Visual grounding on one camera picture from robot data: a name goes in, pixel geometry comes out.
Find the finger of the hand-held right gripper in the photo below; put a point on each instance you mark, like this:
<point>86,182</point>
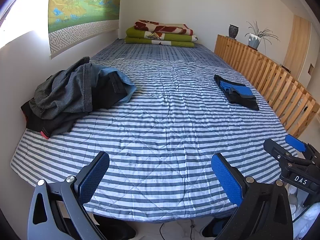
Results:
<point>276,151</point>
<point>295,143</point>

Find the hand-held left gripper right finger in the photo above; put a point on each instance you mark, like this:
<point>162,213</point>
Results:
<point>227,180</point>

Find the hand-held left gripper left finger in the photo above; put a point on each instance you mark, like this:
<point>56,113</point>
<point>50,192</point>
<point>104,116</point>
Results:
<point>93,177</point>

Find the grey textured garment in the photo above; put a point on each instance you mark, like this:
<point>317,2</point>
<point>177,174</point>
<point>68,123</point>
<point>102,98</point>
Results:
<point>62,92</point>

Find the person's right hand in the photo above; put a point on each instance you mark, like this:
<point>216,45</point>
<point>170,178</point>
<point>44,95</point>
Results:
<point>293,198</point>

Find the black folded garment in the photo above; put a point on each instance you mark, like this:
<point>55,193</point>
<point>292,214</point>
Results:
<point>246,103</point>

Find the black garment with red trim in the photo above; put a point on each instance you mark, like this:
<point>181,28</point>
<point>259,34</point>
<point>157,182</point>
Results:
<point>55,125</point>

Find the blue striped folded shorts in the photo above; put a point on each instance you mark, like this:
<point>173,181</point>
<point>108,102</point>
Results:
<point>243,91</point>

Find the blue white striped quilt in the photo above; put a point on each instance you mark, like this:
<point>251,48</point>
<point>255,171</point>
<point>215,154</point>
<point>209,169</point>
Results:
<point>160,130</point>

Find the black pants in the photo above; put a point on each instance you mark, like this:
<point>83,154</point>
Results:
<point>111,88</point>

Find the wooden door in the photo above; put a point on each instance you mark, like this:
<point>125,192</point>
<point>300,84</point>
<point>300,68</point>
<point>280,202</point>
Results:
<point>297,47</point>

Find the light blue garment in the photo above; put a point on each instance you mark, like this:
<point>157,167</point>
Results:
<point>126,82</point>

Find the potted plant in grey pot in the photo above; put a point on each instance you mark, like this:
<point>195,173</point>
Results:
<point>254,41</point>

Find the dark speckled vase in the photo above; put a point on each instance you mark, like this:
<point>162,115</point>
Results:
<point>233,31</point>

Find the blue checked bed sheet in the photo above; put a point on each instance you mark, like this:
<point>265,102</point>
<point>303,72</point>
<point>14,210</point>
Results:
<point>162,52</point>

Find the green folded blanket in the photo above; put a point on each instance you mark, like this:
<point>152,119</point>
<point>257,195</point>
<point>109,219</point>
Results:
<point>175,44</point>

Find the green blanket with white patch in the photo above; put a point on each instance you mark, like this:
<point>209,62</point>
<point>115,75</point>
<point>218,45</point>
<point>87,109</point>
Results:
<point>175,37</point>

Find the red floral folded blanket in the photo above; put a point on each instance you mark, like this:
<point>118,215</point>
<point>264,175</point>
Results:
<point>162,27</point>

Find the bright window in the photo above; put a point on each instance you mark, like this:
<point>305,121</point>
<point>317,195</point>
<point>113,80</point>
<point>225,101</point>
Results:
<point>25,12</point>

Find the wooden slatted bed rail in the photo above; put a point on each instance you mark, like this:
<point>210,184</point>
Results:
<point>262,65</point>

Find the landscape wall poster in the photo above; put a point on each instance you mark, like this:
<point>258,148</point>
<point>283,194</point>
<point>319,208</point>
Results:
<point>82,5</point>

